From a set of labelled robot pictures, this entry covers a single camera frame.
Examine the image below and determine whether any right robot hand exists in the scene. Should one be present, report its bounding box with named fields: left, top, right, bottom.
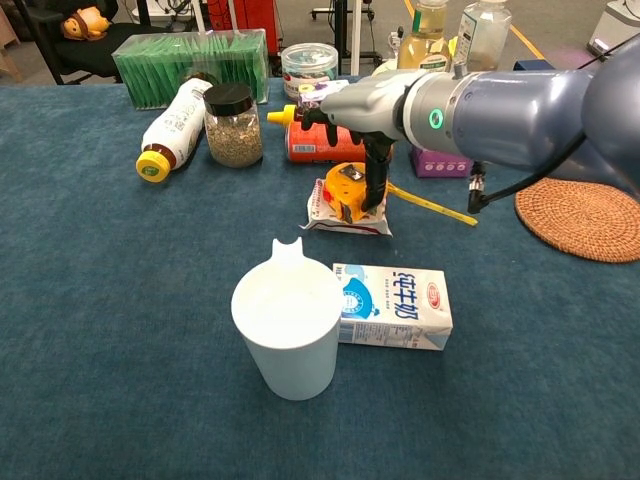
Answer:
left=299, top=69, right=416, bottom=214

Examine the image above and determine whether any yellow tape measure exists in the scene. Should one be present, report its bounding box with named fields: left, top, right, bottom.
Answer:
left=322, top=160, right=479, bottom=227

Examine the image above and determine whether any purple white drink carton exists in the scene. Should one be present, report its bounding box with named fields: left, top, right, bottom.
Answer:
left=297, top=79, right=351, bottom=109

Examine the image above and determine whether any orange red can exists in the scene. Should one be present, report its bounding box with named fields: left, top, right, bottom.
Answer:
left=284, top=119, right=371, bottom=166

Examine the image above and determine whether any round clear tub of clips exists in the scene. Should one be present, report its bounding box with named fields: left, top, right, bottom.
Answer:
left=280, top=42, right=340, bottom=103

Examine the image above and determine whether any yellow oil bottle white cap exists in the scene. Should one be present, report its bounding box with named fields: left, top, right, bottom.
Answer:
left=397, top=0, right=451, bottom=74

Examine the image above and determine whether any dark sauce bottle yellow nozzle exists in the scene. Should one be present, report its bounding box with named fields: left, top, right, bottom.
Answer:
left=266, top=103, right=306, bottom=126

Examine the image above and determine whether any black wheeled stand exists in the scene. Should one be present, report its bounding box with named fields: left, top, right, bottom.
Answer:
left=309, top=0, right=376, bottom=24

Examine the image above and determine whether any small purple box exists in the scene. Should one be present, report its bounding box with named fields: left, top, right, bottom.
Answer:
left=411, top=144, right=475, bottom=179

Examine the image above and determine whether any white snack packet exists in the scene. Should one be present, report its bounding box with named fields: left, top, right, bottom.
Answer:
left=299, top=178, right=394, bottom=237

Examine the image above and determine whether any glass jar black lid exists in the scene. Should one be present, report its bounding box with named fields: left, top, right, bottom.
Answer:
left=202, top=82, right=265, bottom=169

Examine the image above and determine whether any clear tea bottle white cap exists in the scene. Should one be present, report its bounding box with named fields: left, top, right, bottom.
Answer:
left=455, top=0, right=514, bottom=73

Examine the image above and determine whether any red cabinet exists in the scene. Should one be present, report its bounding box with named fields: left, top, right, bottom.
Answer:
left=207, top=0, right=285, bottom=56

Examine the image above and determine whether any clear box of green packets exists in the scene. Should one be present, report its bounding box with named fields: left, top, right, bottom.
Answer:
left=111, top=28, right=270, bottom=111

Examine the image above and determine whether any white blue milk carton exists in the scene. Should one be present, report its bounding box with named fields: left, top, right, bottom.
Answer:
left=332, top=262, right=454, bottom=352

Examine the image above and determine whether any white plastic cup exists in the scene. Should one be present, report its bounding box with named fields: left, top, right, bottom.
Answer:
left=230, top=237, right=343, bottom=402

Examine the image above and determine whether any round woven coaster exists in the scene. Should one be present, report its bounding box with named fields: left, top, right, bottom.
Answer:
left=514, top=178, right=640, bottom=265

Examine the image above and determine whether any white appliance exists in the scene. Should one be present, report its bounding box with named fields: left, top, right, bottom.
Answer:
left=584, top=0, right=640, bottom=59

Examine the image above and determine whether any black office chair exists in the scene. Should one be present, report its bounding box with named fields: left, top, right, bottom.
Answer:
left=19, top=0, right=201, bottom=86

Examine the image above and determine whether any orange plush toy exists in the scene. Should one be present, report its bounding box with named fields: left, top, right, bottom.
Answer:
left=60, top=6, right=112, bottom=41

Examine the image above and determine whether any blue table mat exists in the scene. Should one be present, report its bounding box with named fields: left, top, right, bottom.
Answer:
left=0, top=74, right=640, bottom=480

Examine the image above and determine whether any white metal post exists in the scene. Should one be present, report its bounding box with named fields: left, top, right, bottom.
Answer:
left=349, top=0, right=364, bottom=76

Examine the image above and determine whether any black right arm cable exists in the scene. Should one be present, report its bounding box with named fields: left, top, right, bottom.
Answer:
left=467, top=129, right=591, bottom=215

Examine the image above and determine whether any wooden furniture frame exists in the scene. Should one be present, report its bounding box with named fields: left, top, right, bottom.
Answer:
left=0, top=4, right=24, bottom=84

